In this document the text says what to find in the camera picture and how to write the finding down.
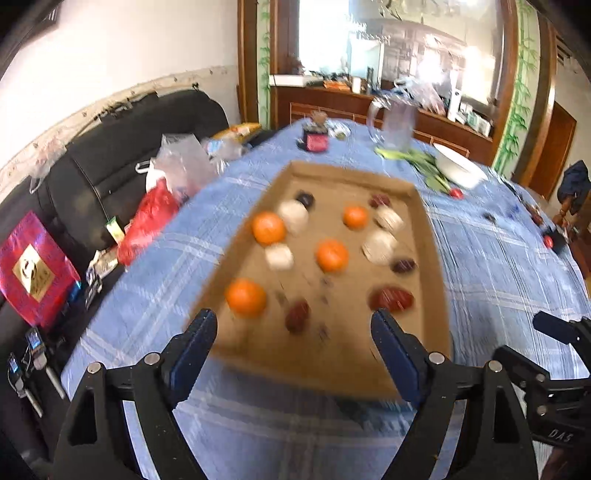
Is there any black leather sofa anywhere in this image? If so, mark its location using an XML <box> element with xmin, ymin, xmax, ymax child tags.
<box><xmin>0</xmin><ymin>90</ymin><xmax>232</xmax><ymax>480</ymax></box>

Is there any black metal cup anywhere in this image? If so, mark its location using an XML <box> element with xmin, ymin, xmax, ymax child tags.
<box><xmin>551</xmin><ymin>226</ymin><xmax>573</xmax><ymax>252</ymax></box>

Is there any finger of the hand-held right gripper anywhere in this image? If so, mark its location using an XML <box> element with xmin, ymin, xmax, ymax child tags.
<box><xmin>533</xmin><ymin>311</ymin><xmax>591</xmax><ymax>344</ymax></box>
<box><xmin>492</xmin><ymin>346</ymin><xmax>550</xmax><ymax>388</ymax></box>

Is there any wooden room divider frame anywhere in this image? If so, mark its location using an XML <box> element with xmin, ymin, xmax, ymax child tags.
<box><xmin>238</xmin><ymin>0</ymin><xmax>561</xmax><ymax>185</ymax></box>

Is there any dark bottle with pink label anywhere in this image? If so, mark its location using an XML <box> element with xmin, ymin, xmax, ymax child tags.
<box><xmin>302</xmin><ymin>111</ymin><xmax>329</xmax><ymax>152</ymax></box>

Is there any translucent plastic bag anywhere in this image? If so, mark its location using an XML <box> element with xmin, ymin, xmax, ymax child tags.
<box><xmin>392</xmin><ymin>76</ymin><xmax>448</xmax><ymax>114</ymax></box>

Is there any tall white bottle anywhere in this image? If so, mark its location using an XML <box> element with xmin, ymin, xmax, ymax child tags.
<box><xmin>448</xmin><ymin>69</ymin><xmax>462</xmax><ymax>123</ymax></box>

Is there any blue plaid tablecloth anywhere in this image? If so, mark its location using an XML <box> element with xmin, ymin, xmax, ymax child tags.
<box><xmin>60</xmin><ymin>117</ymin><xmax>591</xmax><ymax>480</ymax></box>

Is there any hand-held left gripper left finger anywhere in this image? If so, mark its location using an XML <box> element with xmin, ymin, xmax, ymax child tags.
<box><xmin>53</xmin><ymin>308</ymin><xmax>219</xmax><ymax>480</ymax></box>

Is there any brown wooden door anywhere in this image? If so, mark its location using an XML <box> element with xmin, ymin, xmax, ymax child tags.
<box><xmin>531</xmin><ymin>102</ymin><xmax>578</xmax><ymax>199</ymax></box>

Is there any orange mandarin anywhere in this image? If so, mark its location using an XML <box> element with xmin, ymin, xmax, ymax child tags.
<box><xmin>315</xmin><ymin>239</ymin><xmax>350</xmax><ymax>273</ymax></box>
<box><xmin>342</xmin><ymin>205</ymin><xmax>370</xmax><ymax>230</ymax></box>
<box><xmin>225</xmin><ymin>278</ymin><xmax>268</xmax><ymax>318</ymax></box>
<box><xmin>252</xmin><ymin>211</ymin><xmax>288</xmax><ymax>246</ymax></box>

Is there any small peeled sugarcane piece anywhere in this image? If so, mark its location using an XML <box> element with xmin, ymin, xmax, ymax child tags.
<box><xmin>264</xmin><ymin>244</ymin><xmax>295</xmax><ymax>271</ymax></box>

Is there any red plastic bag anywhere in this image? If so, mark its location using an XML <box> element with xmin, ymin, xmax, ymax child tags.
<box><xmin>117</xmin><ymin>180</ymin><xmax>181</xmax><ymax>266</ymax></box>

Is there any white bowl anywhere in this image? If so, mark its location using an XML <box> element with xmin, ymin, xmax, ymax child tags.
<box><xmin>433</xmin><ymin>143</ymin><xmax>488</xmax><ymax>189</ymax></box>

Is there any dark blue jacket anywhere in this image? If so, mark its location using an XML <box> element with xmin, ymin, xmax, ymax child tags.
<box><xmin>556</xmin><ymin>161</ymin><xmax>591</xmax><ymax>215</ymax></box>

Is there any shallow cardboard box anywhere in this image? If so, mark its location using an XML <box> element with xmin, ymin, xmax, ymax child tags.
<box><xmin>203</xmin><ymin>161</ymin><xmax>455</xmax><ymax>400</ymax></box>

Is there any thin white plastic bag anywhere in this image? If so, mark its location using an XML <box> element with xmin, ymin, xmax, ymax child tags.
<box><xmin>30</xmin><ymin>138</ymin><xmax>65</xmax><ymax>192</ymax></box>

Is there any green bamboo wall decal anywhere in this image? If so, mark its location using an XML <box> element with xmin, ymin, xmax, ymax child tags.
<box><xmin>494</xmin><ymin>0</ymin><xmax>539</xmax><ymax>171</ymax></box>

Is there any clear plastic bag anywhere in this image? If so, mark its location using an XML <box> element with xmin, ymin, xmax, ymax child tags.
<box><xmin>136</xmin><ymin>134</ymin><xmax>222</xmax><ymax>195</ymax></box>

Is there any wooden sideboard cabinet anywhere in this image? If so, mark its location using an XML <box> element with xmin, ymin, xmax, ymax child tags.
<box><xmin>270</xmin><ymin>85</ymin><xmax>495</xmax><ymax>164</ymax></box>

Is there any green leafy vegetable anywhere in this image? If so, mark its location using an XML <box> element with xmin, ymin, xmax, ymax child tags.
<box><xmin>375</xmin><ymin>147</ymin><xmax>455</xmax><ymax>191</ymax></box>

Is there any clear glass mug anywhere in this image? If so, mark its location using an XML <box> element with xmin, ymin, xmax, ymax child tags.
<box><xmin>367</xmin><ymin>95</ymin><xmax>419</xmax><ymax>153</ymax></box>

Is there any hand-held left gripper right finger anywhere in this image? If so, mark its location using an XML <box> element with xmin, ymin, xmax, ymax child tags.
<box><xmin>370</xmin><ymin>309</ymin><xmax>540</xmax><ymax>480</ymax></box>

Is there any large red jujube date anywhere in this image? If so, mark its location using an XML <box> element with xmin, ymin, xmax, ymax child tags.
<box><xmin>369</xmin><ymin>286</ymin><xmax>415</xmax><ymax>312</ymax></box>

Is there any red gift bag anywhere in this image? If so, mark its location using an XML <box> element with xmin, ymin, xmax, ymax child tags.
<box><xmin>0</xmin><ymin>212</ymin><xmax>81</xmax><ymax>326</ymax></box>

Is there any yellow snack packet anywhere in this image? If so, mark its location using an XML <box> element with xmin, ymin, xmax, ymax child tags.
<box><xmin>215</xmin><ymin>122</ymin><xmax>263</xmax><ymax>144</ymax></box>

